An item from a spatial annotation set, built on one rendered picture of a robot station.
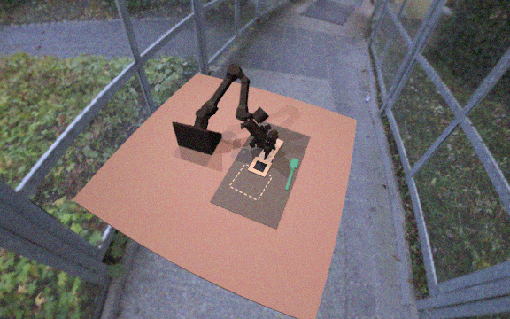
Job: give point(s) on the cream square tile with dark grey centre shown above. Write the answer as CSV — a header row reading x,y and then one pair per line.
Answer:
x,y
260,166

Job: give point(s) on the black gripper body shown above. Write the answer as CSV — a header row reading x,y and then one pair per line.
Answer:
x,y
260,135

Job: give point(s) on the grey flat mat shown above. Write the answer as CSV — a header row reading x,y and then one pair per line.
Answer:
x,y
269,207

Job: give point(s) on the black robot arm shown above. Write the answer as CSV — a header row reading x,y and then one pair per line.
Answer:
x,y
209,108

